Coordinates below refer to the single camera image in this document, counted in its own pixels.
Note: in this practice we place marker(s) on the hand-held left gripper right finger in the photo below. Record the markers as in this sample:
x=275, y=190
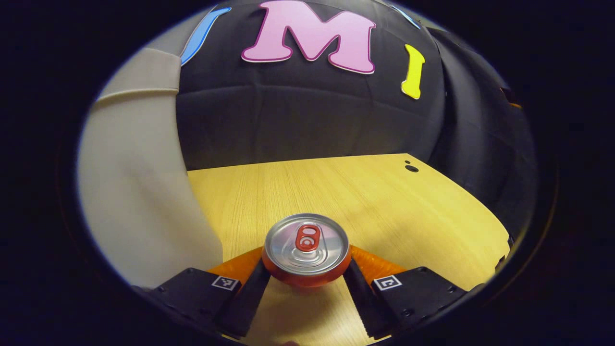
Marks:
x=362, y=302

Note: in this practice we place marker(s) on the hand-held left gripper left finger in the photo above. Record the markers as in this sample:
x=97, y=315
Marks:
x=250, y=302

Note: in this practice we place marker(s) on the orange pop can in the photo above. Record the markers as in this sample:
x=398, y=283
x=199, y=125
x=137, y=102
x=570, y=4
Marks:
x=307, y=250

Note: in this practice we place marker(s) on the white desktop garbage bin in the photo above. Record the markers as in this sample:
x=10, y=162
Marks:
x=139, y=192

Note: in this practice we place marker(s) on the black backdrop cloth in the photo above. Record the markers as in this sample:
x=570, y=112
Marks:
x=312, y=115

